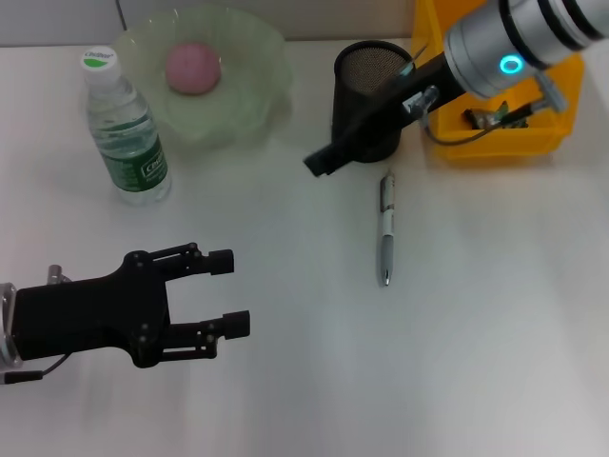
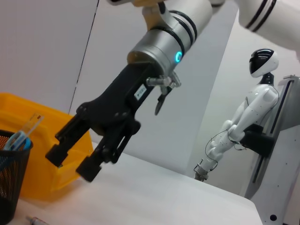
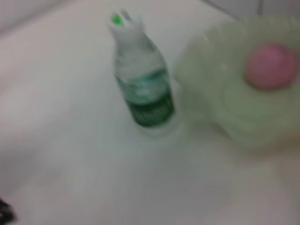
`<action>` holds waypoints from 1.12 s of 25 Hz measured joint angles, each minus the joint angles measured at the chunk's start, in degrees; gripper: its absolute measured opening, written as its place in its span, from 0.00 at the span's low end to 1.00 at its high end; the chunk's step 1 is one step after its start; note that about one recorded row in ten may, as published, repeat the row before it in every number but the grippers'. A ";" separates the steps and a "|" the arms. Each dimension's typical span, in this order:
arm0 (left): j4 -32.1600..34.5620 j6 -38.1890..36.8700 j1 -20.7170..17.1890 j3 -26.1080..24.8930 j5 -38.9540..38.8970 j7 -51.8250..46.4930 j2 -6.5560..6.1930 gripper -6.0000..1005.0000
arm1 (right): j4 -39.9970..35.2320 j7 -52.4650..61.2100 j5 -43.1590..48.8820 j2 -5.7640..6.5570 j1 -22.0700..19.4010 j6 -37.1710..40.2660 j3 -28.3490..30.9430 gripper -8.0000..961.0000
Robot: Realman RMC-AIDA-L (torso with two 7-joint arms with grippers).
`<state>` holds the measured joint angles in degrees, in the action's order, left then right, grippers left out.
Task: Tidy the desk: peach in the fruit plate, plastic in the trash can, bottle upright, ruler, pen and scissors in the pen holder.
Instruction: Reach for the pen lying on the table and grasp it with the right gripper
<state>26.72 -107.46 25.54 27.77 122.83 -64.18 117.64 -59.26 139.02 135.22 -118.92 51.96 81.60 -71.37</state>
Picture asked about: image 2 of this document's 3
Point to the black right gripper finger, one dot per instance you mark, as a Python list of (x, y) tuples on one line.
[(68, 138), (93, 166)]

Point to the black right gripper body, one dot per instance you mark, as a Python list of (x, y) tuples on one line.
[(117, 103)]

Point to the clear plastic ruler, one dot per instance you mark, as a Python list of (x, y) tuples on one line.
[(32, 123)]

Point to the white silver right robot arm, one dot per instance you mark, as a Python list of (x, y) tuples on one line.
[(178, 30)]

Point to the black mesh pen holder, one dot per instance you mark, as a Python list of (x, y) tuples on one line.
[(11, 178)]

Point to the yellow plastic bin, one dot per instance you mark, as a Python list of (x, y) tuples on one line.
[(39, 164)]

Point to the white humanoid robot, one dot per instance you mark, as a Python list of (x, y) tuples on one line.
[(253, 105)]

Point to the grey metal robot stand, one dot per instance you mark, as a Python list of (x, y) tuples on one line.
[(279, 152)]

